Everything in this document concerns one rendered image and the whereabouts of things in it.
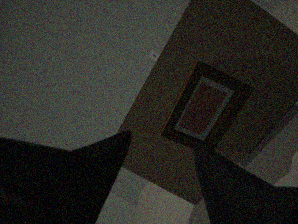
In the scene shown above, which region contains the dark rectangular picture frame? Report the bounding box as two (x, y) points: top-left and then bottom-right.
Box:
(160, 61), (255, 150)

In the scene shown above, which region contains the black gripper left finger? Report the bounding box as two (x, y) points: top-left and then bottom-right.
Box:
(0, 130), (132, 224)

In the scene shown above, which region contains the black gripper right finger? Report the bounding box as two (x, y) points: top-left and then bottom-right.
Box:
(194, 141), (298, 224)

